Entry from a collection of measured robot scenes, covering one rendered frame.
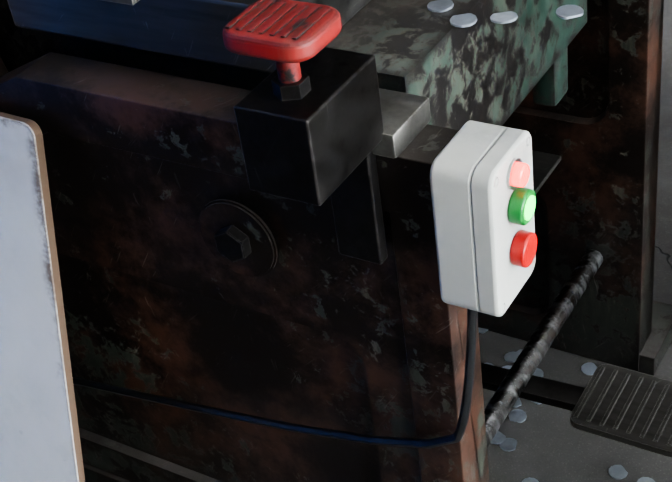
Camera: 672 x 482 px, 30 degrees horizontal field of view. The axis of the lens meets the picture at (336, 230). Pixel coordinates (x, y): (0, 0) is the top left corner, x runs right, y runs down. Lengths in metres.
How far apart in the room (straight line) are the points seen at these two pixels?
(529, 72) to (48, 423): 0.60
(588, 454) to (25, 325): 0.69
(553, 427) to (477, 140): 0.71
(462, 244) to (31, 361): 0.52
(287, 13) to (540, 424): 0.86
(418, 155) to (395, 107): 0.04
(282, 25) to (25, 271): 0.49
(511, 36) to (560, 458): 0.58
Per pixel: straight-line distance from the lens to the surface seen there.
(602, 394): 1.37
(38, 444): 1.33
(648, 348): 1.63
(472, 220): 0.91
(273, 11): 0.83
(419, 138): 0.94
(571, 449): 1.54
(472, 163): 0.89
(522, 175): 0.90
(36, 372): 1.28
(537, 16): 1.21
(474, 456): 1.14
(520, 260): 0.94
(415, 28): 1.04
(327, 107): 0.83
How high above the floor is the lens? 1.12
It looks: 36 degrees down
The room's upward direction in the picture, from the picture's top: 9 degrees counter-clockwise
